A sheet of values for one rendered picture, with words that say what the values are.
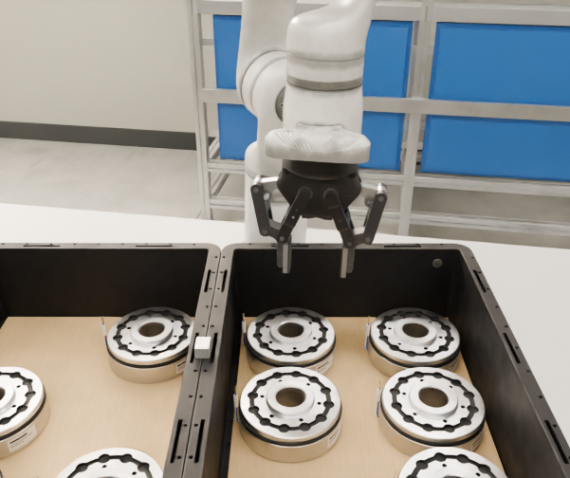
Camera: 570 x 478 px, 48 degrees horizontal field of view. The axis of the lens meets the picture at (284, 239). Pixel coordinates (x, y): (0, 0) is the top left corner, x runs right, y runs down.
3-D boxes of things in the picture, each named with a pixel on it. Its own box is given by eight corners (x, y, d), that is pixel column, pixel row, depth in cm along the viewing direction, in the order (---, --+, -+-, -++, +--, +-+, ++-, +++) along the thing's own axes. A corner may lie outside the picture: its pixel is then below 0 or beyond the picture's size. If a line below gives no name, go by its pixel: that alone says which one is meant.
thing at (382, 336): (366, 310, 78) (366, 306, 78) (449, 311, 78) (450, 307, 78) (375, 365, 69) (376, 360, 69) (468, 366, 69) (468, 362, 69)
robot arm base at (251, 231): (250, 247, 104) (251, 151, 94) (307, 253, 103) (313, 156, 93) (239, 281, 96) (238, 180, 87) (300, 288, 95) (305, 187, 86)
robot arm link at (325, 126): (263, 160, 55) (263, 89, 52) (279, 119, 65) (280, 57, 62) (368, 167, 54) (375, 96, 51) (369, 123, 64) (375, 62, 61)
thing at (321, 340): (254, 307, 79) (254, 303, 78) (336, 313, 78) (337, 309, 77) (240, 361, 70) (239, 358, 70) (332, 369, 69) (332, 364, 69)
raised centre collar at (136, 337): (135, 320, 76) (134, 316, 75) (176, 320, 76) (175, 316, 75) (125, 346, 72) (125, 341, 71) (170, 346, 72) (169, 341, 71)
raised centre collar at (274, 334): (272, 319, 76) (272, 314, 76) (313, 321, 75) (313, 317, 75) (266, 345, 72) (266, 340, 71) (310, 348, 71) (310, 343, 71)
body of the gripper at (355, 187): (367, 117, 64) (359, 201, 68) (283, 112, 65) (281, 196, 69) (366, 143, 57) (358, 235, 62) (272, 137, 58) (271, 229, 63)
